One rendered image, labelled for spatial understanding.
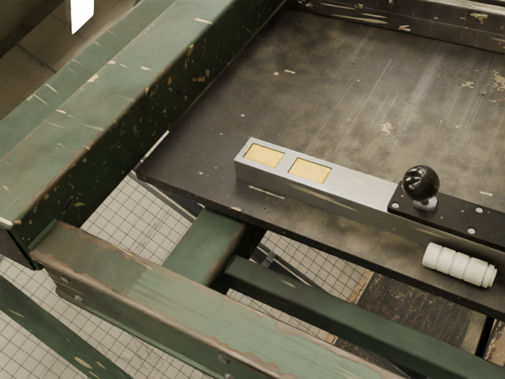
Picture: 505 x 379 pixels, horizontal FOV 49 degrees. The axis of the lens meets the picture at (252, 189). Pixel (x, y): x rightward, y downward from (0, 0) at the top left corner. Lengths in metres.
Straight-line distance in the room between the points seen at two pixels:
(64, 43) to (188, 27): 5.24
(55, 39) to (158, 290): 5.60
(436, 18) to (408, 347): 0.56
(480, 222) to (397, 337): 0.17
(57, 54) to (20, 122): 4.73
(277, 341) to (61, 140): 0.39
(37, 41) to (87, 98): 5.33
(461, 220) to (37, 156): 0.54
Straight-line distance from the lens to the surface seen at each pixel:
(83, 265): 0.70
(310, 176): 0.74
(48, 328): 1.28
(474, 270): 0.69
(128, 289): 0.67
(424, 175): 0.59
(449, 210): 0.71
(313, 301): 0.74
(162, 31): 0.94
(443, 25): 1.03
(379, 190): 0.73
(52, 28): 6.24
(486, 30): 1.02
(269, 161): 0.77
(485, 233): 0.70
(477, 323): 2.00
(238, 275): 0.77
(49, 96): 1.41
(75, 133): 0.79
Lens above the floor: 1.71
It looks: 2 degrees down
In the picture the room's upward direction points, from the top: 53 degrees counter-clockwise
